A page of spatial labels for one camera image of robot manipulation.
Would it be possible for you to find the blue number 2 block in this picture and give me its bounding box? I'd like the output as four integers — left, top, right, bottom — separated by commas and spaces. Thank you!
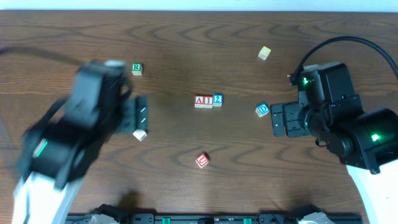
213, 95, 223, 107

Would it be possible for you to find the red letter A block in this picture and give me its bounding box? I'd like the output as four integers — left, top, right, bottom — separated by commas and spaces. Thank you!
195, 95, 204, 108

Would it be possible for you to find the yellow wooden block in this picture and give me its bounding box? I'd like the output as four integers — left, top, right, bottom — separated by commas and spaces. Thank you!
258, 46, 271, 60

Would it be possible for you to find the red letter I block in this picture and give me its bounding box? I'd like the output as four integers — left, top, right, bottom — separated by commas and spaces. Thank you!
203, 96, 213, 108

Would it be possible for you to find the green letter R block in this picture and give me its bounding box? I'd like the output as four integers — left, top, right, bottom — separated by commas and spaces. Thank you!
131, 63, 143, 76

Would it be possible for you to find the blue letter D block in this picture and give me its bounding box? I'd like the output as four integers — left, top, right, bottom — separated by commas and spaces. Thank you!
255, 103, 270, 118

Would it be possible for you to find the red letter U block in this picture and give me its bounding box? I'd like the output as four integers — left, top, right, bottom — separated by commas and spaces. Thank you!
195, 153, 210, 169

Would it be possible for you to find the white block green B side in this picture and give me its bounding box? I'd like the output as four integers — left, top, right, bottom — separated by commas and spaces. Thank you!
132, 129, 147, 142

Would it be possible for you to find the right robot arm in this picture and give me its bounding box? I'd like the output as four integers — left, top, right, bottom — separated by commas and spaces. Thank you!
271, 62, 397, 223

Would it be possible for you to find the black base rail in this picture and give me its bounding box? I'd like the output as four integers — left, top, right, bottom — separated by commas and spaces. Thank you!
67, 212, 364, 224

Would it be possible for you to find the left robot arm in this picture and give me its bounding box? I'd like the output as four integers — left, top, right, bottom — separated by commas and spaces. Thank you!
12, 96, 148, 223

